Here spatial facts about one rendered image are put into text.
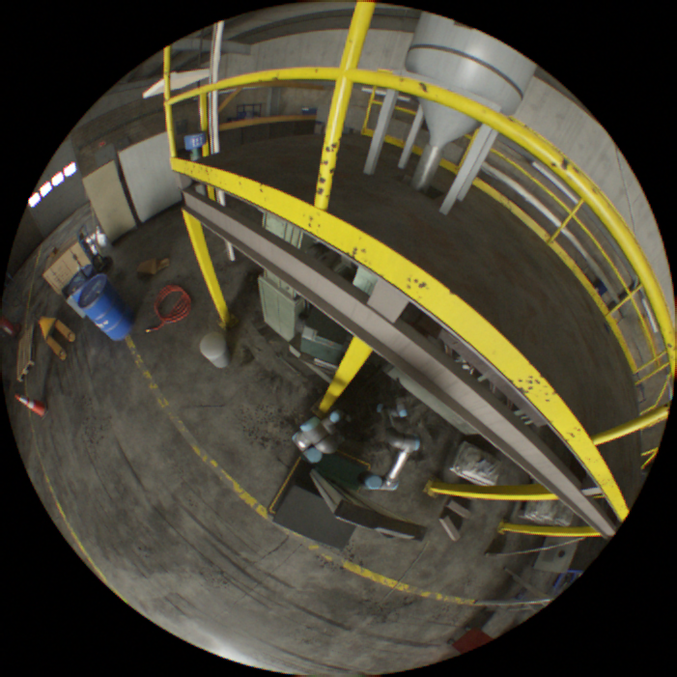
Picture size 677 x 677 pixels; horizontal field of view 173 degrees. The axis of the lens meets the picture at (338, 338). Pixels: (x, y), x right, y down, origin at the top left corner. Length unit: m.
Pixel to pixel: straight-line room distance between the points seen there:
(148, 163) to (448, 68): 5.70
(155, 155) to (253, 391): 5.50
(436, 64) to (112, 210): 6.05
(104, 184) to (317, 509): 6.47
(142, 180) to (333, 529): 6.64
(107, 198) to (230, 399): 5.23
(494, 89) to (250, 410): 3.22
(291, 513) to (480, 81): 2.70
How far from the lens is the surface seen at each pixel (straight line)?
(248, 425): 2.57
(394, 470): 1.78
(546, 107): 5.16
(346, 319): 1.00
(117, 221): 6.36
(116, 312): 3.64
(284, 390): 2.60
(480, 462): 3.17
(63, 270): 6.49
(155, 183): 6.26
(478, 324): 0.66
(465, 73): 1.37
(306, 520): 1.75
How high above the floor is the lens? 2.51
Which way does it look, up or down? 59 degrees down
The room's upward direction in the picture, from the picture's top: 20 degrees clockwise
